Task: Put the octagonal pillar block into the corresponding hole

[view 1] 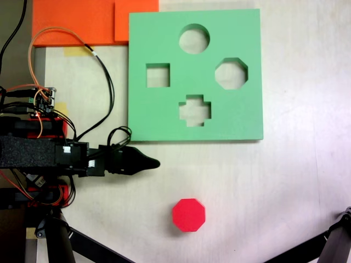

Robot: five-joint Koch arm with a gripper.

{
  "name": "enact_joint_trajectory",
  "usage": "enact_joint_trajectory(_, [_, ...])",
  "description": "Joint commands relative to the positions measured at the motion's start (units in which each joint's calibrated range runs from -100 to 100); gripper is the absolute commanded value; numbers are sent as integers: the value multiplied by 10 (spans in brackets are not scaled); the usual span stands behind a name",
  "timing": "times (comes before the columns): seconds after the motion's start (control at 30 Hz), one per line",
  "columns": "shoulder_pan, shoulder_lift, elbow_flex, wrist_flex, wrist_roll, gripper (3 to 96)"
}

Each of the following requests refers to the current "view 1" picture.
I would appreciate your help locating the red octagonal block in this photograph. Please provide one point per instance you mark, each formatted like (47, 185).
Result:
(188, 215)

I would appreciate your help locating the orange flat block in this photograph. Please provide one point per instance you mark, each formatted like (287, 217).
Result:
(74, 16)

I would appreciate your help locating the red black table clamp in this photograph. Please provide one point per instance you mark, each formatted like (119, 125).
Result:
(64, 193)
(59, 127)

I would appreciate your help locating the yellow tape piece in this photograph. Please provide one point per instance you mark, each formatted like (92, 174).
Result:
(75, 51)
(63, 108)

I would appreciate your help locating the black driver circuit board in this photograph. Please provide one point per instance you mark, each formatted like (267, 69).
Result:
(37, 180)

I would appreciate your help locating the green circuit board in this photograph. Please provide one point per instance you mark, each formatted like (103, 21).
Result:
(44, 102)

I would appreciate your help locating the black tripod leg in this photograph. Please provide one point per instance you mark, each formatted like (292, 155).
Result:
(338, 241)
(59, 241)

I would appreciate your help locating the green shape sorter board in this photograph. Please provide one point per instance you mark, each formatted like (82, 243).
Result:
(153, 41)

